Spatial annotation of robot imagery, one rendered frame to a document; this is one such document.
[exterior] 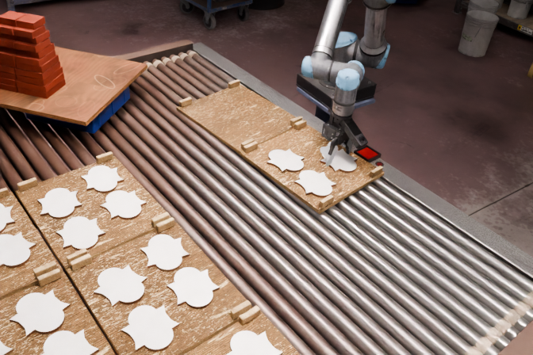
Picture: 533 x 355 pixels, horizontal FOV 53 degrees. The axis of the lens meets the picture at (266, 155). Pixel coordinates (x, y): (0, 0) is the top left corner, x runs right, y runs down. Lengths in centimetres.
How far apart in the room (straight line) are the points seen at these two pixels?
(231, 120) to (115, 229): 73
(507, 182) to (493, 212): 37
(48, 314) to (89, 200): 45
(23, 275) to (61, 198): 31
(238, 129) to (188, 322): 92
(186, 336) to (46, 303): 38
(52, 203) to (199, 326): 66
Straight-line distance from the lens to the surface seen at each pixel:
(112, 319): 148
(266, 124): 217
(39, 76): 215
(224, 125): 215
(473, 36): 553
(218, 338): 142
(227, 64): 267
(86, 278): 158
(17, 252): 169
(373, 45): 236
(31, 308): 154
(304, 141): 209
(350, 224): 178
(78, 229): 171
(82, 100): 215
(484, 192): 371
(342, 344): 147
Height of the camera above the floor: 210
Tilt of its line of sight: 36 degrees down
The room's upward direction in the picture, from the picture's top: 5 degrees clockwise
